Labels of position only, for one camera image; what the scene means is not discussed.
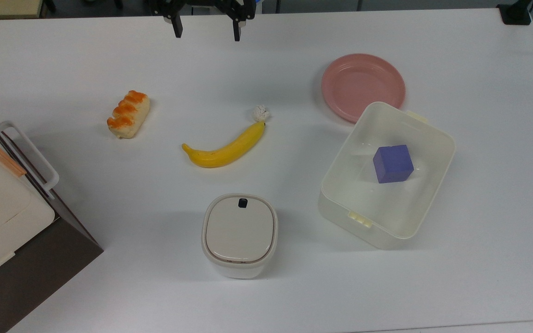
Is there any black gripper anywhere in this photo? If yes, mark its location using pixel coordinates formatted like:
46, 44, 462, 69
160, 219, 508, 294
149, 0, 257, 42

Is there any orange glazed bread loaf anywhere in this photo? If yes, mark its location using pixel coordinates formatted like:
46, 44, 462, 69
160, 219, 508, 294
106, 90, 151, 139

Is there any yellow banana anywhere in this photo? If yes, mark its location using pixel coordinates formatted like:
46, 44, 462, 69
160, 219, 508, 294
182, 105, 270, 169

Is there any pink round plate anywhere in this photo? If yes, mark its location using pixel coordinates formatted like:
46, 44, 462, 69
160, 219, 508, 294
321, 53, 406, 123

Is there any tan wooden desk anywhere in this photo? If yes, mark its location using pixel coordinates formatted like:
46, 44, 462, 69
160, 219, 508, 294
0, 0, 44, 20

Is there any cream lidded trash can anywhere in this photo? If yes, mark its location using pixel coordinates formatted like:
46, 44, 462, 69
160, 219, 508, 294
201, 193, 279, 279

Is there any white plastic container box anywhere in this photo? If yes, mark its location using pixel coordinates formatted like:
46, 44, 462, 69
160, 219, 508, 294
317, 101, 456, 250

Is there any purple cube block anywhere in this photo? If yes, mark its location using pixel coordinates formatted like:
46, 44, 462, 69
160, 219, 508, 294
372, 144, 415, 185

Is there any black stand clamp base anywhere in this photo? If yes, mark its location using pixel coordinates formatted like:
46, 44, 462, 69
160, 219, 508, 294
497, 0, 533, 26

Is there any dark brown drawer box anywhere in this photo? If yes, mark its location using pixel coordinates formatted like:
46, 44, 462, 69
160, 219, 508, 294
0, 100, 105, 333

